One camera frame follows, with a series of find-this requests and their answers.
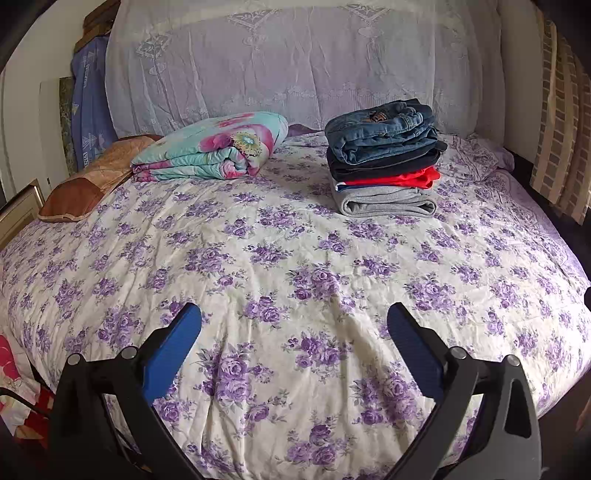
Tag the pink floral cloth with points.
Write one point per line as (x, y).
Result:
(18, 392)

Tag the folded red garment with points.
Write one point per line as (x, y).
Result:
(401, 177)

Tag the blue denim pants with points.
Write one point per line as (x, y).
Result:
(383, 131)

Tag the white lace headboard cover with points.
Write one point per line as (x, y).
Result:
(295, 60)

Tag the folded black pants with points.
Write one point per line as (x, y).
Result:
(383, 166)

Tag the folded grey pants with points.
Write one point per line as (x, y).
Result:
(383, 201)

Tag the green marbled board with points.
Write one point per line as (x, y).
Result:
(67, 124)

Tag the brown patchwork pillow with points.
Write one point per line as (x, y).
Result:
(92, 175)

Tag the gold picture frame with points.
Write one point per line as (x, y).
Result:
(18, 212)

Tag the folded floral turquoise blanket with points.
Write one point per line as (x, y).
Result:
(212, 147)

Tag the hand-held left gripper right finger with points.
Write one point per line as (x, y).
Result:
(411, 346)

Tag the blue printed cloth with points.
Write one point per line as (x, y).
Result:
(87, 106)

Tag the purple floral bed quilt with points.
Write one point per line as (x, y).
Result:
(286, 277)

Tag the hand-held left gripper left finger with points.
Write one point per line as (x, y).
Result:
(173, 344)

